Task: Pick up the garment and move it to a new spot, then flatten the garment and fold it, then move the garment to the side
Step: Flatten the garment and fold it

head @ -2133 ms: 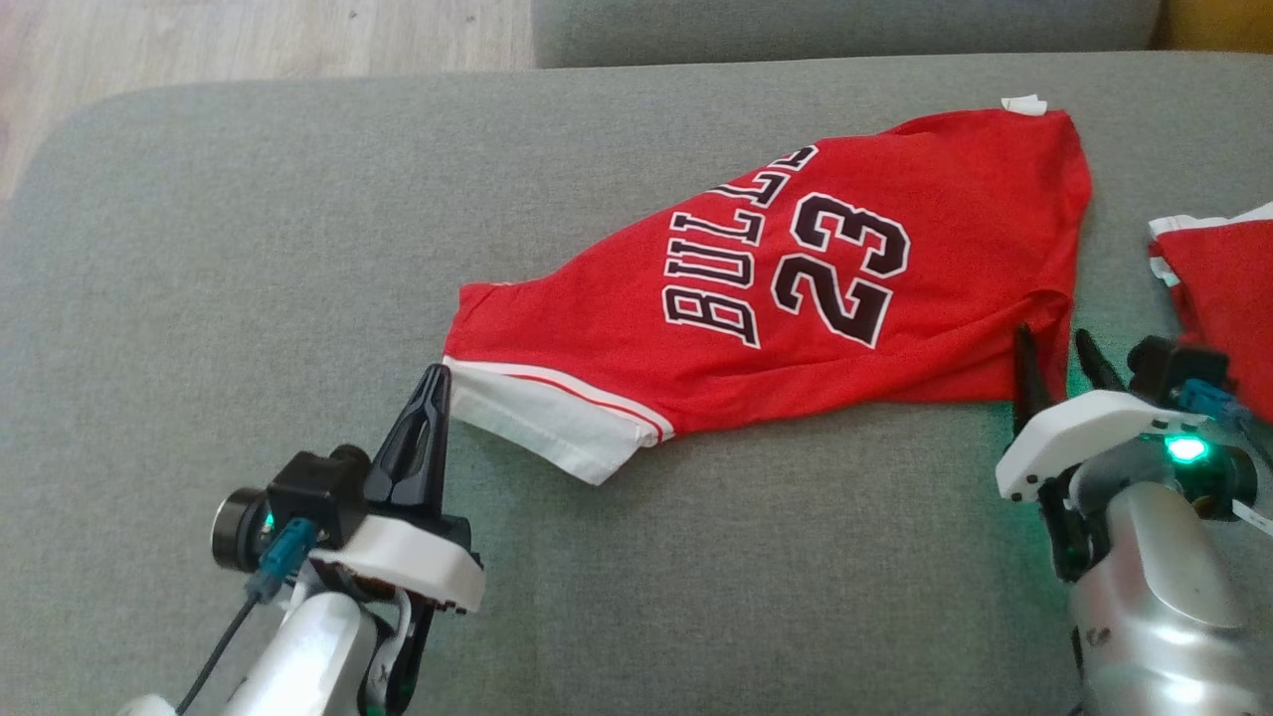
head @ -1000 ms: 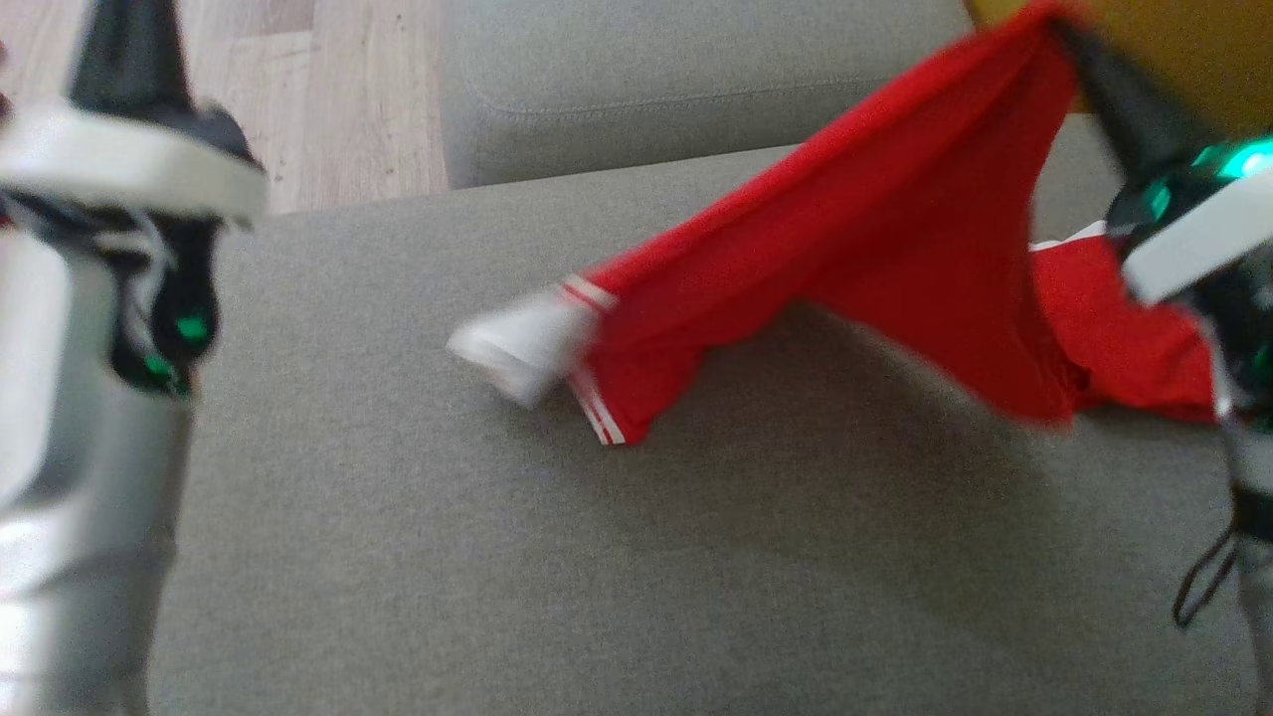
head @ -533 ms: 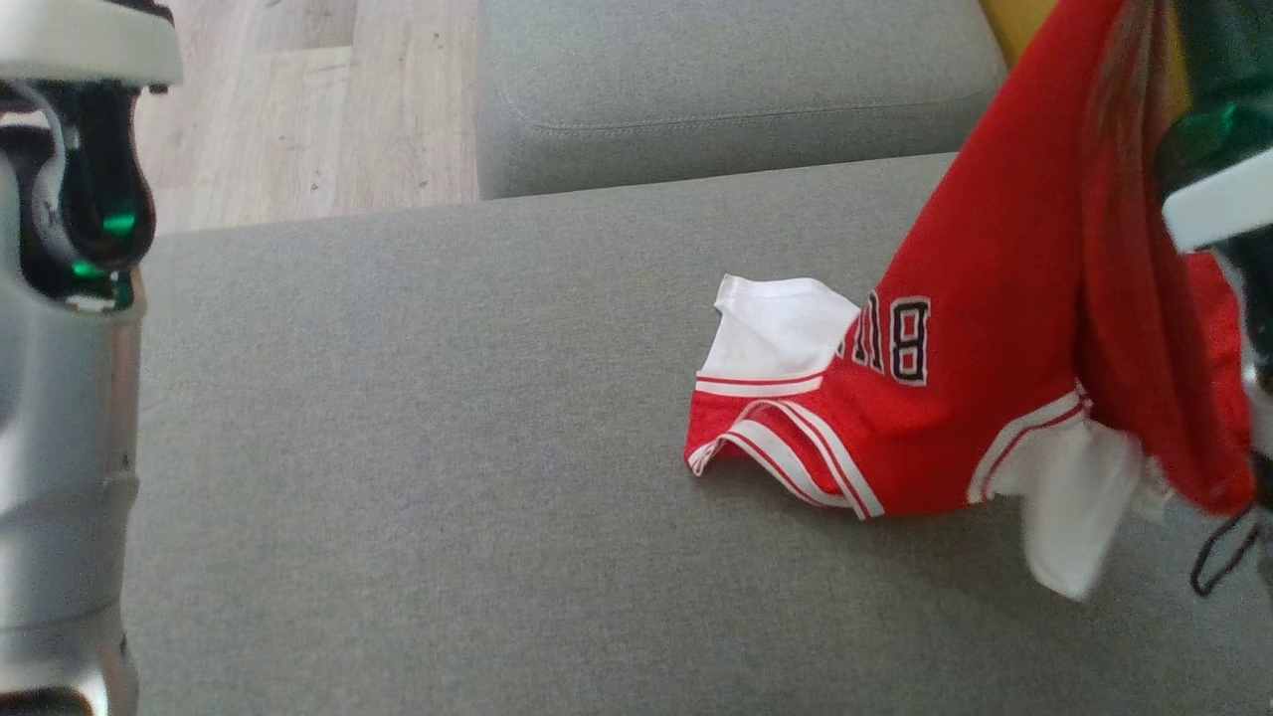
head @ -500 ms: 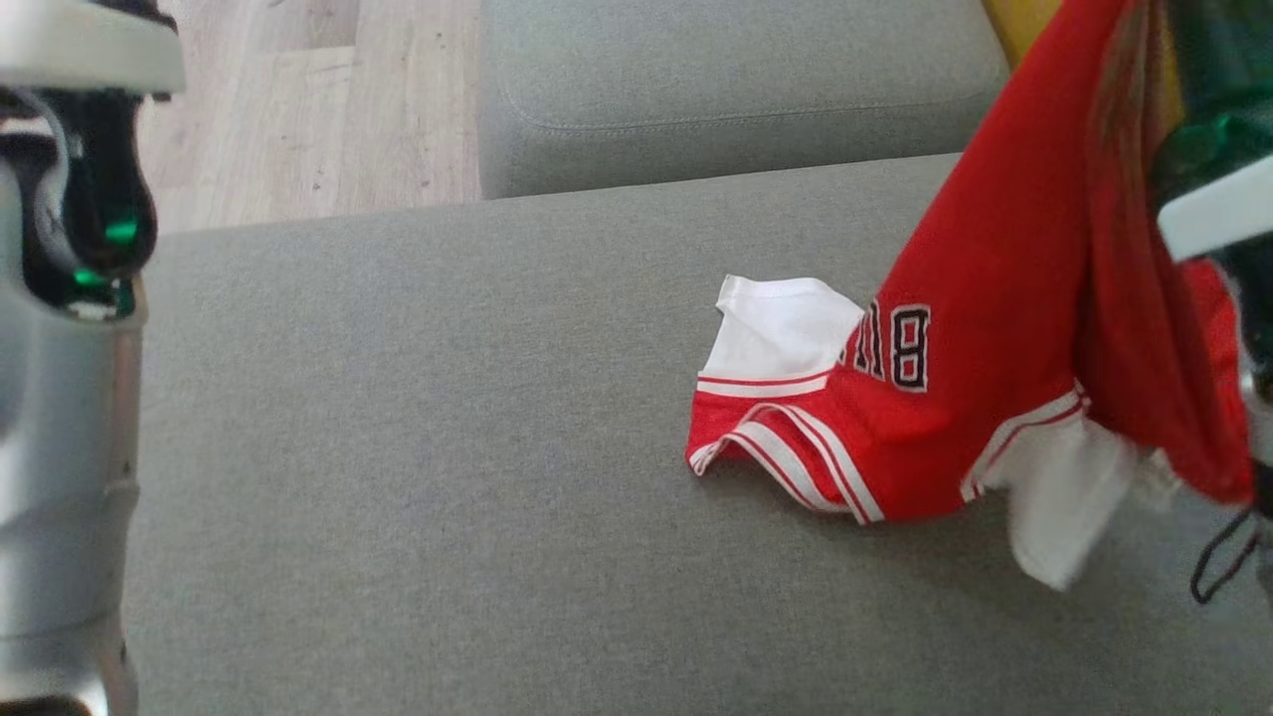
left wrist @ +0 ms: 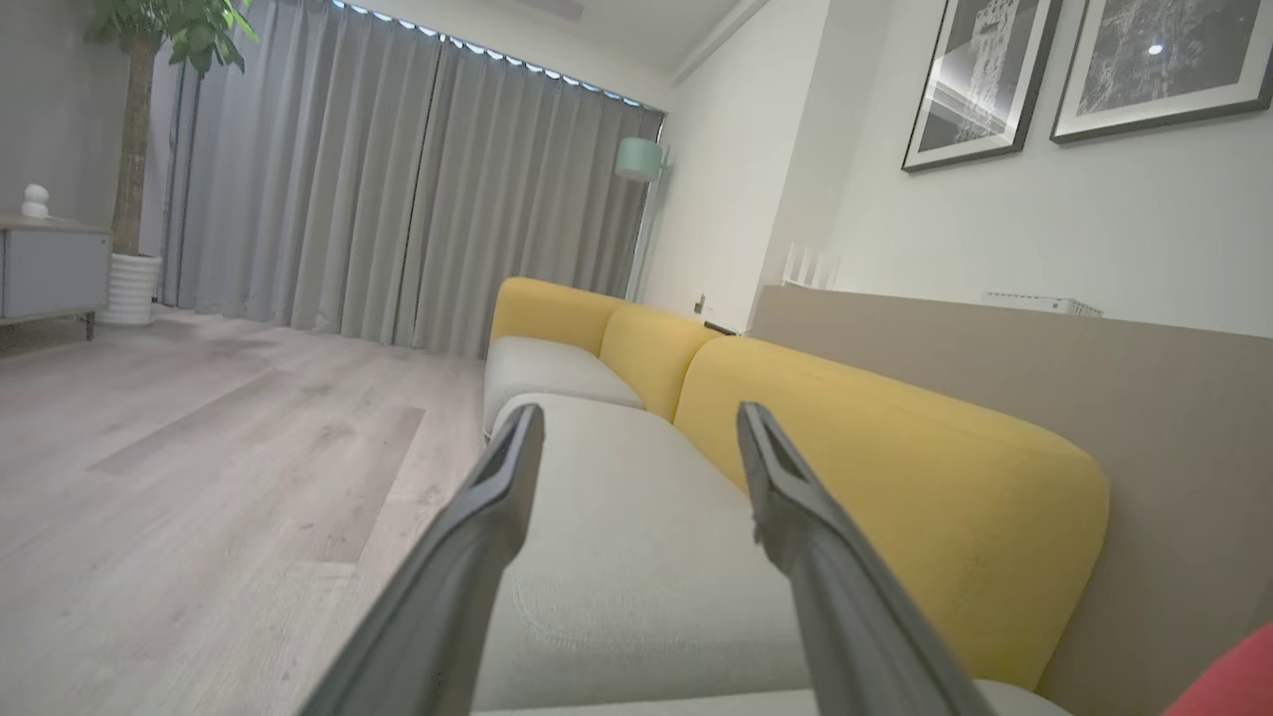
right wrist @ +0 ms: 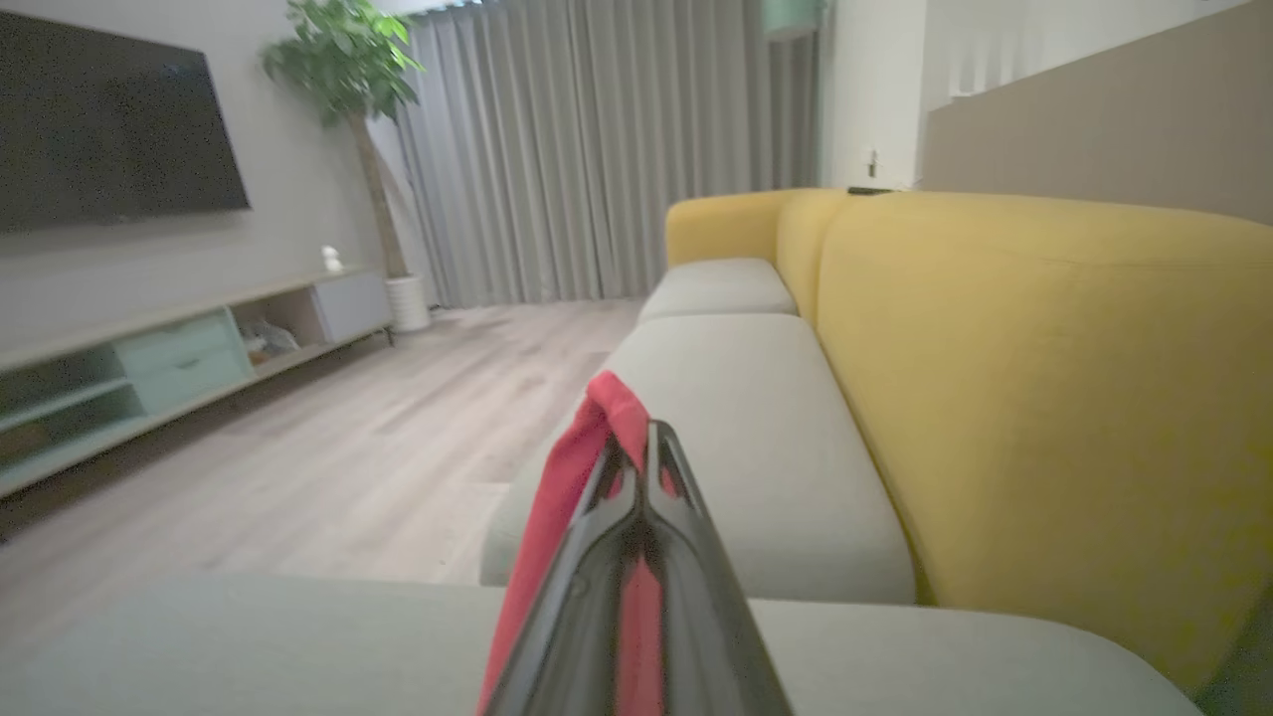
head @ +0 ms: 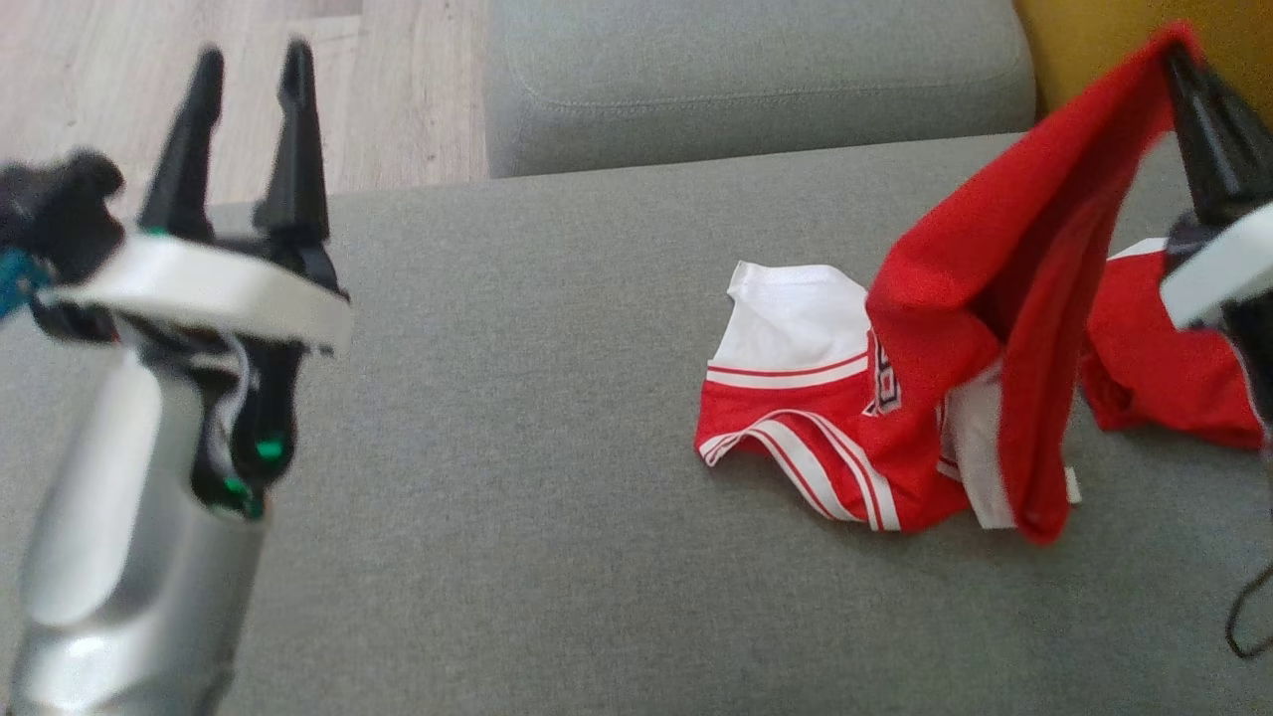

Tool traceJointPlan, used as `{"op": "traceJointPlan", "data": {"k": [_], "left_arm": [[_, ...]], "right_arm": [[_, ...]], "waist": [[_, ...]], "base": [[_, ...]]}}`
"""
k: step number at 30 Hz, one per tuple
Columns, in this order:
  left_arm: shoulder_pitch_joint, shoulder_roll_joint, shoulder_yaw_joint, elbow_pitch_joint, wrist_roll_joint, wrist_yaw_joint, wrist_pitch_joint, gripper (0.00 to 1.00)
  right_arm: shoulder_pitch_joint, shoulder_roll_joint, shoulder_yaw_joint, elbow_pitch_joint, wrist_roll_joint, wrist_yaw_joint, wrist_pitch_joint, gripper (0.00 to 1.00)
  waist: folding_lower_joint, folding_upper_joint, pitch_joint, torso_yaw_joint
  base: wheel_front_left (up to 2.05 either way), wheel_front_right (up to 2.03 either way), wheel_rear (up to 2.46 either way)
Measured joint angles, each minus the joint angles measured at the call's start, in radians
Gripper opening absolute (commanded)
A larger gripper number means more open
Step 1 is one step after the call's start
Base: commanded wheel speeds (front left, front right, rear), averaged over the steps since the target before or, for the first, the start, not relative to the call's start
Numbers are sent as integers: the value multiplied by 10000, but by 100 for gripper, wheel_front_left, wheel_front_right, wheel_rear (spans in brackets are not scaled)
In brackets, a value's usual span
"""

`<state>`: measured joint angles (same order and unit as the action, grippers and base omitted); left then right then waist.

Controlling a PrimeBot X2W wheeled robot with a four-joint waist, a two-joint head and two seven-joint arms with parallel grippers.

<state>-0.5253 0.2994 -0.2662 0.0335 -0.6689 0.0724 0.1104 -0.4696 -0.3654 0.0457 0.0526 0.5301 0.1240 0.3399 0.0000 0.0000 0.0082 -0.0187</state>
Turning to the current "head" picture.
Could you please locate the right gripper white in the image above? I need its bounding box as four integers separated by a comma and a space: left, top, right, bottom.
1159, 44, 1273, 331

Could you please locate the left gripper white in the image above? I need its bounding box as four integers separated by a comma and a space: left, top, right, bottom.
43, 39, 355, 353

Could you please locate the red garment white trim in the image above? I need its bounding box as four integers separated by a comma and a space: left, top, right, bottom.
1079, 237, 1269, 453

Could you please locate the red white sports jersey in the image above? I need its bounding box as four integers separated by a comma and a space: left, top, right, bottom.
694, 20, 1209, 546

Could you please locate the yellow sofa cushion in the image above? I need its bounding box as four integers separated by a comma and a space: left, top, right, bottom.
1012, 0, 1273, 125

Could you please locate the large grey sofa seat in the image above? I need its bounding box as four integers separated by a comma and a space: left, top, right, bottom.
0, 134, 1273, 716

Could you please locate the small grey sofa cushion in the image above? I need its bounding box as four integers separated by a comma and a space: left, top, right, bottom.
485, 0, 1037, 180

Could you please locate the black cable teal connector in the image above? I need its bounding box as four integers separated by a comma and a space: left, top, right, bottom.
0, 247, 46, 321

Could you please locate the black cable blue connector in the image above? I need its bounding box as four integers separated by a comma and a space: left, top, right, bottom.
1225, 562, 1273, 659

